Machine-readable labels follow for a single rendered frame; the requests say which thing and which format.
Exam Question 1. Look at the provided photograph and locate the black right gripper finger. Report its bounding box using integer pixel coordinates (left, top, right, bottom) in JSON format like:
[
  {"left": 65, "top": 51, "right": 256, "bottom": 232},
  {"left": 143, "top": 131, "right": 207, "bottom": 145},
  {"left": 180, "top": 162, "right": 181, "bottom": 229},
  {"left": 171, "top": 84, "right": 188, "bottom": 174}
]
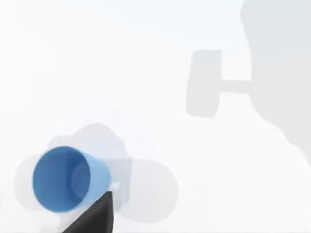
[{"left": 62, "top": 191, "right": 115, "bottom": 233}]

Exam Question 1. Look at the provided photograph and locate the blue cup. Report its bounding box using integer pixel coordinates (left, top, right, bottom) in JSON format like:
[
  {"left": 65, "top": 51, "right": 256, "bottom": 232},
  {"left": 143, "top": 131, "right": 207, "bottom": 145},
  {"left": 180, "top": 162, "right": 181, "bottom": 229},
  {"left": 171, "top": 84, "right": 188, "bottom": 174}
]
[{"left": 32, "top": 146, "right": 112, "bottom": 214}]

